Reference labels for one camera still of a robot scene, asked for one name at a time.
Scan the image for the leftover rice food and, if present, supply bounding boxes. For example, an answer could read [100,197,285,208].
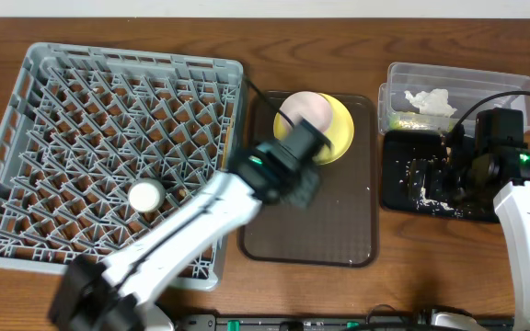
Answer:
[400,158,464,218]

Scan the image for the clear plastic waste bin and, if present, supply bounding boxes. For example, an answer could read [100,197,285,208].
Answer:
[378,63,530,133]

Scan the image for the yellow plate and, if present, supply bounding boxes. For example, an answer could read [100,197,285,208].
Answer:
[272,91,355,166]

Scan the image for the white paper cup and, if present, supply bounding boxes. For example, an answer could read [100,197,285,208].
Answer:
[128,178,166,212]

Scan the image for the grey dishwasher rack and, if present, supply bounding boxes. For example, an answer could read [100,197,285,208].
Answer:
[0,42,246,274]

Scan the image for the colourful snack wrapper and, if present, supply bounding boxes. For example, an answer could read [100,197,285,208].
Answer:
[386,112,456,131]

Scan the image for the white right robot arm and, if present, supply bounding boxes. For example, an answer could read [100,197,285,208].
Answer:
[445,108,530,330]

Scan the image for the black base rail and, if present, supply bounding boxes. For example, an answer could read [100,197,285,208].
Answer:
[157,303,514,331]

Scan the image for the dark brown serving tray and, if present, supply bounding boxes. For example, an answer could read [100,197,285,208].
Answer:
[238,94,380,268]

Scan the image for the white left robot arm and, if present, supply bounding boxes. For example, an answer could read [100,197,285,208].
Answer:
[48,120,331,331]

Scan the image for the wooden chopstick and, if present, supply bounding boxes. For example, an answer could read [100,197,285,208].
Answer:
[217,125,233,169]

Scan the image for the black waste tray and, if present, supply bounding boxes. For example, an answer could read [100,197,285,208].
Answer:
[379,130,524,224]

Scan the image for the white paper napkin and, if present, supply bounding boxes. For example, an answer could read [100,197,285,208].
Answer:
[405,88,456,118]

